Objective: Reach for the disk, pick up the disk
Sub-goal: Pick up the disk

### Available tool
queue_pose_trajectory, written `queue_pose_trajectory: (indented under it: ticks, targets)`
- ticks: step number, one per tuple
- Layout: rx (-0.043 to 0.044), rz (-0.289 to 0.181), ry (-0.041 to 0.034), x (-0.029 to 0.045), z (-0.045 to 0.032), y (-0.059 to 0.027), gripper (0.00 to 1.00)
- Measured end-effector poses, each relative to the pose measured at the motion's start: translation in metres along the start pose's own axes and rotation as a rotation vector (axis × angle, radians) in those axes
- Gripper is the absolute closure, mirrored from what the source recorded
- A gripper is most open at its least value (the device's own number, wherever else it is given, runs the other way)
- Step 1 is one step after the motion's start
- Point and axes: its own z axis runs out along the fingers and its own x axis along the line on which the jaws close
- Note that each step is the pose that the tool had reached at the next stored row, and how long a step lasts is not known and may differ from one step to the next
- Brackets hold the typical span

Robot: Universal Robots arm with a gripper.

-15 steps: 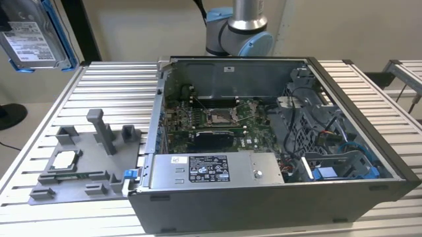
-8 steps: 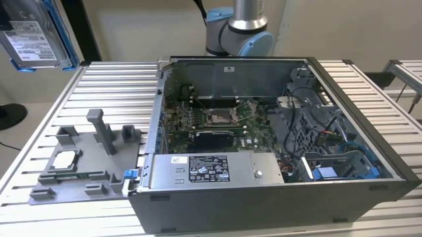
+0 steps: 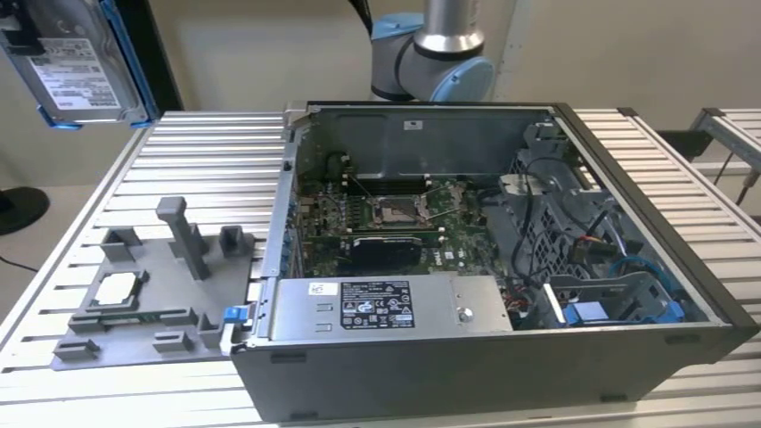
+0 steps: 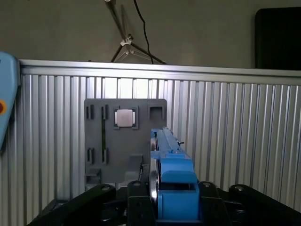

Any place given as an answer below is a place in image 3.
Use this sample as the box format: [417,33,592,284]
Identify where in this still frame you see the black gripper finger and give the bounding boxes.
[0,27,38,57]

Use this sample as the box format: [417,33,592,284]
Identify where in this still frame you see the hard disk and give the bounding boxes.
[0,0,159,131]

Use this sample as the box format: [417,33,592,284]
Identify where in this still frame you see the grey metal disk bay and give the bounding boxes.
[480,146,715,323]

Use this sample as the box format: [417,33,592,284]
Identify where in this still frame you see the round black stand base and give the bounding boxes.
[0,186,50,236]

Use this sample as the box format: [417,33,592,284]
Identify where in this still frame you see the silver CPU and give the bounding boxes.
[94,274,145,307]

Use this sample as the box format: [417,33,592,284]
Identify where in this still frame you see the grey parts rack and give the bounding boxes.
[50,195,266,372]

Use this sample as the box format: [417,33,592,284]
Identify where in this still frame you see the thin metal locking lever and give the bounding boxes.
[349,173,378,201]

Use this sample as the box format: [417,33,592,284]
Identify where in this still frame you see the black RAM slot bank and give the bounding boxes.
[347,176,431,194]

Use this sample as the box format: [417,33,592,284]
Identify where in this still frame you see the blue case latch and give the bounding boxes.
[219,304,251,327]

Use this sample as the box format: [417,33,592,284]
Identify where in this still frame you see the CPU socket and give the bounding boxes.
[367,195,430,229]

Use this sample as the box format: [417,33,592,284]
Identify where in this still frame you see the silver power supply unit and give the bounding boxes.
[258,274,515,339]

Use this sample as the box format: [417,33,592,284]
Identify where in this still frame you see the black graphics card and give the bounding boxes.
[338,235,426,276]

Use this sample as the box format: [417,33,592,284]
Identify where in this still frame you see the metal socket cover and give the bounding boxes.
[415,184,466,216]

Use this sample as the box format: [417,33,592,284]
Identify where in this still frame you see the green motherboard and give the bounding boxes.
[289,172,507,280]

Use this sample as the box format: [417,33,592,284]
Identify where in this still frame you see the dark grey PC case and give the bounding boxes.
[226,100,761,423]

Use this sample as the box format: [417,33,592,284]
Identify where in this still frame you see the blue plastic bay clip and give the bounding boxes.
[559,301,614,325]

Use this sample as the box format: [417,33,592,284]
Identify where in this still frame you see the black upright post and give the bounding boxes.
[117,0,185,112]

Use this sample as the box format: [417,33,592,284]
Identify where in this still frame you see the black floor cable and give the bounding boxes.
[0,255,38,273]

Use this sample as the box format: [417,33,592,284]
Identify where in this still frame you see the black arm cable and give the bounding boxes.
[346,0,381,33]

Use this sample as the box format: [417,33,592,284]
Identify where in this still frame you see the long black wire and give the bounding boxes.
[508,156,572,287]

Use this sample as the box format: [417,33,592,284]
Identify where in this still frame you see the yellow red power wire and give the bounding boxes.
[571,235,614,266]

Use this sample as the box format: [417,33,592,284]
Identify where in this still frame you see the blue data wire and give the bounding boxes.
[610,252,674,287]

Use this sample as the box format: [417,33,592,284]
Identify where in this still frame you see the aluminium side table frame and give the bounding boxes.
[687,106,761,176]

